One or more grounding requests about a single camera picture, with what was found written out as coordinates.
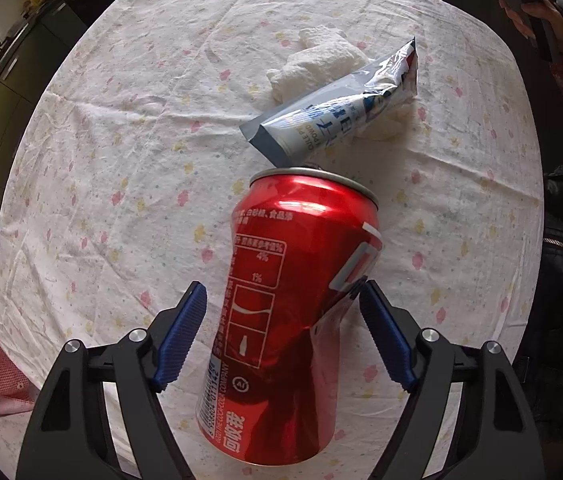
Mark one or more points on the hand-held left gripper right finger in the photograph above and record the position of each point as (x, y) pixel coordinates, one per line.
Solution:
(386, 340)

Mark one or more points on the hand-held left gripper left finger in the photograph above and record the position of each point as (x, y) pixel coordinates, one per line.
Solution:
(181, 340)

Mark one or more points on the red soda can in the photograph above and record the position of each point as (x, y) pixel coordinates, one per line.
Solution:
(281, 260)

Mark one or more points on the person's right hand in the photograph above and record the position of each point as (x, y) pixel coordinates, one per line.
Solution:
(559, 25)

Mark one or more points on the white crumpled tissue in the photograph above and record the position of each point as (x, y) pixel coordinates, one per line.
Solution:
(316, 55)

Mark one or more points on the white floral tablecloth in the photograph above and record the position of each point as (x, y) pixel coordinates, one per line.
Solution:
(136, 160)

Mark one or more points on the blue white snack packet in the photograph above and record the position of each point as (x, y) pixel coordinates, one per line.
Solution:
(321, 120)

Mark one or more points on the dark green kitchen cabinet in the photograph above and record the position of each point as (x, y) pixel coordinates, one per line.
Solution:
(11, 90)

